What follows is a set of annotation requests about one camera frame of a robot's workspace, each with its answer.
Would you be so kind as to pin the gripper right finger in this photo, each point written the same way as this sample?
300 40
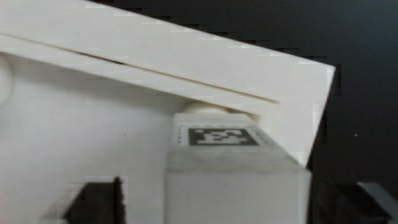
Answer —
354 203

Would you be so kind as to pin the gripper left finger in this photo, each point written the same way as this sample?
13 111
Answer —
96 207

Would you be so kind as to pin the white square table top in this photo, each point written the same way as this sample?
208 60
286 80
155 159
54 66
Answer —
86 120

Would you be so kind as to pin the white U-shaped obstacle fence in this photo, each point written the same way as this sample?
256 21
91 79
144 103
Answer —
128 47

